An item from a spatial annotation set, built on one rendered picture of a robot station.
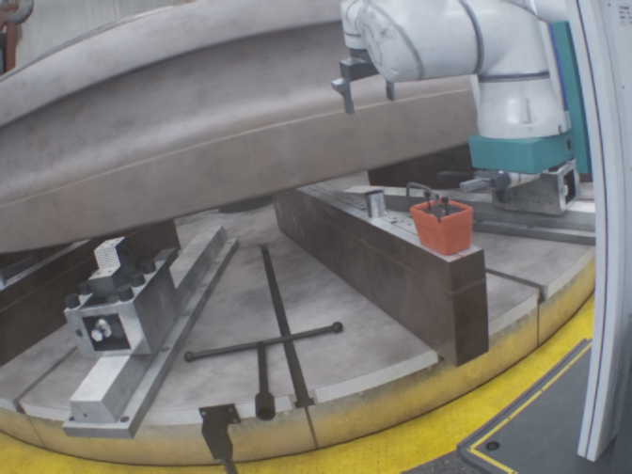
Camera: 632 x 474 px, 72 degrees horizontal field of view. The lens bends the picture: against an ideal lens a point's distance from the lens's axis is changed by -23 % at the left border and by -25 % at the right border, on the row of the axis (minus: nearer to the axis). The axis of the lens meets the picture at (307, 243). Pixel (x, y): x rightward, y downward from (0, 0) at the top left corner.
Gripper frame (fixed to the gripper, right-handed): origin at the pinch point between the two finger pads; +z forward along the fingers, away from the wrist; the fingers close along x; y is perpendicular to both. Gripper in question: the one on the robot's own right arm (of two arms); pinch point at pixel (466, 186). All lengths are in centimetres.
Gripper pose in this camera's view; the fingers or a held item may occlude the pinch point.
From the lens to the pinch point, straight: 173.6
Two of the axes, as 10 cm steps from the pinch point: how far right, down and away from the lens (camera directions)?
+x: 3.1, 2.2, -9.3
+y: -2.1, -9.3, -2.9
